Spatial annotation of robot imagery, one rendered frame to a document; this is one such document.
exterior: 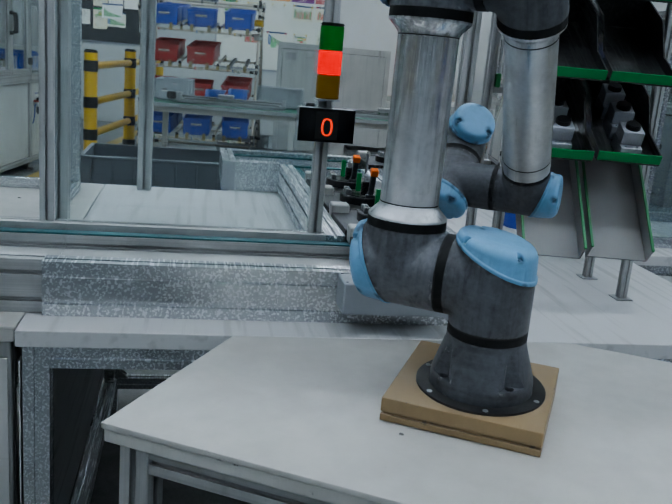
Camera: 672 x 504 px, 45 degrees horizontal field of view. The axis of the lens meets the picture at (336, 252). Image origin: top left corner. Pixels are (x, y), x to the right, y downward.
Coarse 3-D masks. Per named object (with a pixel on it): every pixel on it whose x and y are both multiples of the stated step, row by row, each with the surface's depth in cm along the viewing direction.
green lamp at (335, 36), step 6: (324, 30) 166; (330, 30) 166; (336, 30) 166; (342, 30) 167; (324, 36) 167; (330, 36) 166; (336, 36) 166; (342, 36) 167; (324, 42) 167; (330, 42) 166; (336, 42) 167; (342, 42) 168; (324, 48) 167; (330, 48) 167; (336, 48) 167; (342, 48) 169
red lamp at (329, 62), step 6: (324, 54) 167; (330, 54) 167; (336, 54) 167; (318, 60) 169; (324, 60) 168; (330, 60) 167; (336, 60) 168; (318, 66) 169; (324, 66) 168; (330, 66) 168; (336, 66) 168; (318, 72) 169; (324, 72) 168; (330, 72) 168; (336, 72) 168
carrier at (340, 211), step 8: (376, 192) 197; (376, 200) 198; (336, 208) 200; (344, 208) 201; (368, 208) 191; (336, 216) 196; (344, 216) 197; (352, 216) 197; (360, 216) 192; (344, 224) 188; (344, 232) 183
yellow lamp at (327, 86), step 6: (318, 78) 169; (324, 78) 168; (330, 78) 168; (336, 78) 169; (318, 84) 170; (324, 84) 169; (330, 84) 169; (336, 84) 169; (318, 90) 170; (324, 90) 169; (330, 90) 169; (336, 90) 170; (318, 96) 170; (324, 96) 169; (330, 96) 169; (336, 96) 170
